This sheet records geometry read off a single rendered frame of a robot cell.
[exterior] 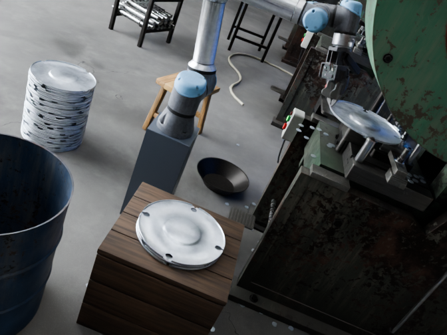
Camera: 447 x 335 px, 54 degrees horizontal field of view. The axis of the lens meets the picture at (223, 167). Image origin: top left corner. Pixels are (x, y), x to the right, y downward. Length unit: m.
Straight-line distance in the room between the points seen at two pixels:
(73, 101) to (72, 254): 0.71
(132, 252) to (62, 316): 0.38
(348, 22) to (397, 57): 0.50
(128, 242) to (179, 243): 0.15
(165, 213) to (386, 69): 0.80
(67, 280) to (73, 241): 0.19
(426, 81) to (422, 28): 0.13
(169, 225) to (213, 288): 0.25
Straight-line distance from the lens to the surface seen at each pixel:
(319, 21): 1.48
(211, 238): 1.44
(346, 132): 1.67
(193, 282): 1.31
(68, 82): 2.13
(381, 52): 1.14
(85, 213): 1.93
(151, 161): 1.76
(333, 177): 1.52
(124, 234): 1.37
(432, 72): 1.18
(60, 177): 1.38
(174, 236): 1.38
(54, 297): 1.63
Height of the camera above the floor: 1.29
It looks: 31 degrees down
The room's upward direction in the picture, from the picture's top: 24 degrees clockwise
